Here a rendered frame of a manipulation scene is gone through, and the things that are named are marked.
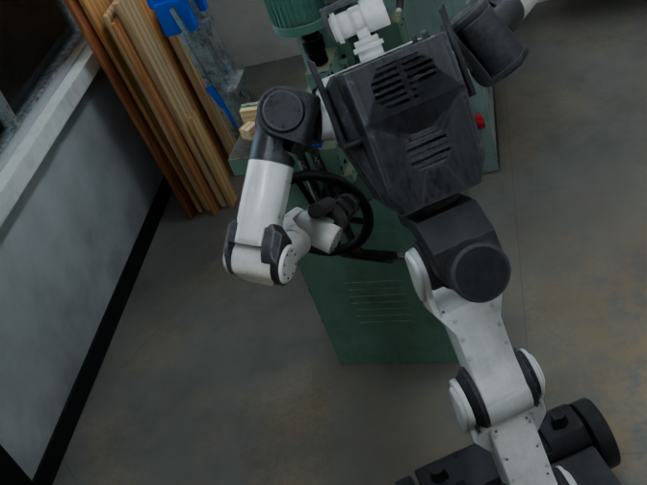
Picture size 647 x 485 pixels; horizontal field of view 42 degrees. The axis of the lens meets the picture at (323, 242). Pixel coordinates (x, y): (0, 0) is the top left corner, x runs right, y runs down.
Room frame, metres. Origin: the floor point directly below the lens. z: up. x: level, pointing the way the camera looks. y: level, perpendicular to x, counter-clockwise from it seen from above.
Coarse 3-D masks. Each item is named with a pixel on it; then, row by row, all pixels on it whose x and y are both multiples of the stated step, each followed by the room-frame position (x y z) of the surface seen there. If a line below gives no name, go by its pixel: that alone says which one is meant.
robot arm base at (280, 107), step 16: (272, 96) 1.42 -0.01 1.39; (288, 96) 1.42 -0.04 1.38; (304, 96) 1.42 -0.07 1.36; (272, 112) 1.40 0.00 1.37; (288, 112) 1.40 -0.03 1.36; (304, 112) 1.40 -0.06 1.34; (272, 128) 1.39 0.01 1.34; (288, 128) 1.38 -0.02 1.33; (304, 128) 1.39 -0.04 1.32; (288, 144) 1.48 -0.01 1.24; (304, 144) 1.37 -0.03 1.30
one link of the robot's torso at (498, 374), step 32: (416, 256) 1.30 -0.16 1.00; (416, 288) 1.33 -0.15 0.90; (448, 320) 1.26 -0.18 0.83; (480, 320) 1.26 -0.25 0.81; (480, 352) 1.23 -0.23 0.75; (512, 352) 1.22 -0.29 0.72; (480, 384) 1.19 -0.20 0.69; (512, 384) 1.18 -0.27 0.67; (480, 416) 1.16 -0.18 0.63; (512, 416) 1.17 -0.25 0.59
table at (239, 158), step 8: (240, 136) 2.22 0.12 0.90; (240, 144) 2.17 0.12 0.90; (248, 144) 2.15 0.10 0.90; (232, 152) 2.15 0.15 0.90; (240, 152) 2.13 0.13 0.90; (248, 152) 2.11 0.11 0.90; (232, 160) 2.11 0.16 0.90; (240, 160) 2.10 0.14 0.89; (232, 168) 2.12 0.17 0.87; (240, 168) 2.11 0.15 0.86; (352, 168) 1.88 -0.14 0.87; (344, 176) 1.87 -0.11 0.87; (352, 176) 1.86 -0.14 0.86; (296, 184) 1.93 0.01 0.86; (304, 184) 1.92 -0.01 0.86; (320, 184) 1.90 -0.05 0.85
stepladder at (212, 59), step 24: (168, 0) 2.87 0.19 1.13; (192, 0) 2.98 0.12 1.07; (168, 24) 2.87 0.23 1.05; (192, 24) 2.84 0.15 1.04; (192, 48) 2.84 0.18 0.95; (216, 48) 2.97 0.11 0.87; (216, 72) 2.85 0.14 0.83; (240, 72) 2.96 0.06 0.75; (216, 96) 2.85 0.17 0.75; (240, 96) 3.00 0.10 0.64; (240, 120) 2.81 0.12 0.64
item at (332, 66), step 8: (328, 48) 2.20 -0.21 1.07; (336, 48) 2.18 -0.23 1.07; (328, 56) 2.15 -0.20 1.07; (336, 56) 2.16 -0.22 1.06; (328, 64) 2.10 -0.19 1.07; (336, 64) 2.14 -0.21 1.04; (344, 64) 2.19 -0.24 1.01; (320, 72) 2.08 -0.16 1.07; (328, 72) 2.07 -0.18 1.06; (336, 72) 2.12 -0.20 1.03; (312, 80) 2.09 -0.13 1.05; (312, 88) 2.10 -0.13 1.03
